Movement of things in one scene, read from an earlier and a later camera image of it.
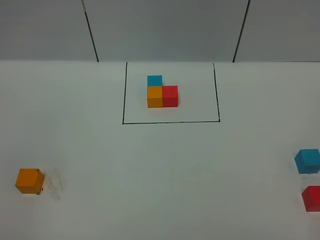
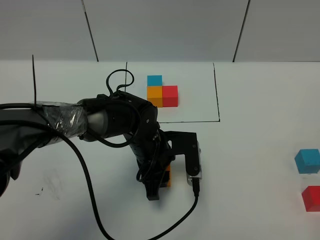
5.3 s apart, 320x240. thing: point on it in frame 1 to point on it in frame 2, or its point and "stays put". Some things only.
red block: [311, 197] stays put
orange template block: [154, 96] stays put
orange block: [30, 181] to [168, 169]
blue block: [307, 161] stays put
